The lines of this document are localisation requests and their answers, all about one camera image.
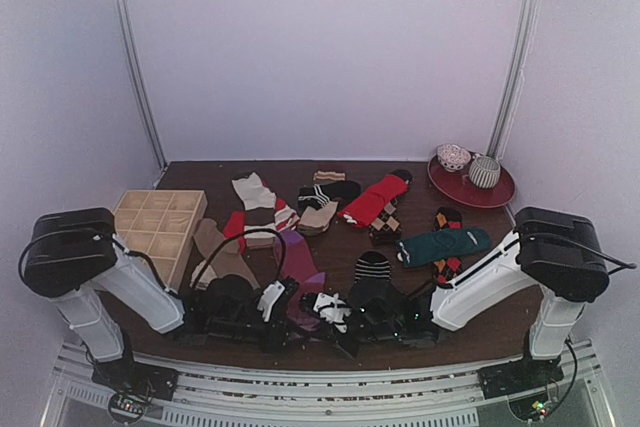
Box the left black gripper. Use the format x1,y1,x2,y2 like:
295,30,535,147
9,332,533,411
209,310,310,357

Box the purple magenta striped sock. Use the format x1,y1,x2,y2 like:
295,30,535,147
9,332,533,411
280,230,326,332

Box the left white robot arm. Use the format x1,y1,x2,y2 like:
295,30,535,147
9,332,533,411
18,208,299,391

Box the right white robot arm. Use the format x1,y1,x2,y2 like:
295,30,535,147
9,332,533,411
300,207,610,389

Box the red beige striped socks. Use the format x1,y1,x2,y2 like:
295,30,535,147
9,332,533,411
223,172,300,252

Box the tan ankle sock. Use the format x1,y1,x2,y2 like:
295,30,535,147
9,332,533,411
297,201,338,237

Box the black striped ankle sock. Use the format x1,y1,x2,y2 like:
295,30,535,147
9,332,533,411
354,251,392,282

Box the brown beige sock pair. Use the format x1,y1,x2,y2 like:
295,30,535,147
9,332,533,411
191,218,259,290

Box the black white striped sock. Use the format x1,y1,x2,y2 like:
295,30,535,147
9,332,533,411
297,180,361,210

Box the red sock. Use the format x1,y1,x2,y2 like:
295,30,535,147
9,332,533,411
337,169,413,228

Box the brown argyle sock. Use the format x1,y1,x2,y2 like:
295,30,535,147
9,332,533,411
368,199,402,246

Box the beige striped folded sock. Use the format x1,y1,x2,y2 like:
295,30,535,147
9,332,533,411
313,170,346,184

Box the black orange argyle sock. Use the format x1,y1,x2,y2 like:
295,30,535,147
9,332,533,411
432,207,462,284

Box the dark green sock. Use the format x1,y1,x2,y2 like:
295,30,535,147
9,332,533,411
396,228,492,268

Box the wooden compartment box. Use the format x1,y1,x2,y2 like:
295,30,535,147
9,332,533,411
114,190,208,291

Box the red round plate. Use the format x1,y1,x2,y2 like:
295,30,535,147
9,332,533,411
427,152,517,209

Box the patterned white bowl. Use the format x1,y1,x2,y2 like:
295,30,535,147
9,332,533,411
436,144,472,173

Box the striped grey cup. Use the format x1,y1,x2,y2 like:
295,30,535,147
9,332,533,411
468,155,501,189

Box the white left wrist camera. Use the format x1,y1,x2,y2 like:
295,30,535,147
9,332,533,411
256,281,285,323

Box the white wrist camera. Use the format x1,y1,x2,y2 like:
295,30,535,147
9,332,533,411
256,281,285,323
312,293,352,334

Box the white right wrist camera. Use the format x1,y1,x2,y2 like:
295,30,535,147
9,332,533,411
312,293,352,334

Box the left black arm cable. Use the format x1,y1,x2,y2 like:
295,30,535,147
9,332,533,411
187,227,287,293

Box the aluminium front rail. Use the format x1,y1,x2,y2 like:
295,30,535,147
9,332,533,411
36,342,617,426

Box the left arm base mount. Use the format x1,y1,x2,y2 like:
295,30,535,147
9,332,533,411
86,347,179,426

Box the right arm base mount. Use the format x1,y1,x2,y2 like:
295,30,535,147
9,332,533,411
478,350,564,423

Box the left aluminium corner post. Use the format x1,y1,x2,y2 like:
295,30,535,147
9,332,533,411
114,0,168,172

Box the aluminium corner post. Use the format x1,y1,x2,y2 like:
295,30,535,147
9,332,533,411
114,0,168,172
486,0,539,160

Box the right aluminium corner post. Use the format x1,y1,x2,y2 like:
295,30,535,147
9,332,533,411
486,0,539,160

